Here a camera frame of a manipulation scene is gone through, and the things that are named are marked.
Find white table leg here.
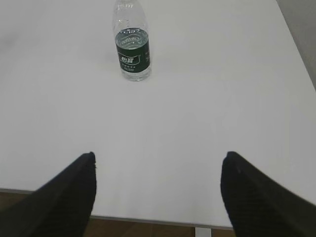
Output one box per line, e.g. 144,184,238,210
195,228,212,237

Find clear green-label water bottle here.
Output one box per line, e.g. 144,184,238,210
112,0,151,81

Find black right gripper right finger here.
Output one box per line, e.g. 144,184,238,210
220,152,316,237

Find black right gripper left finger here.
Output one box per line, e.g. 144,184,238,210
0,152,96,237

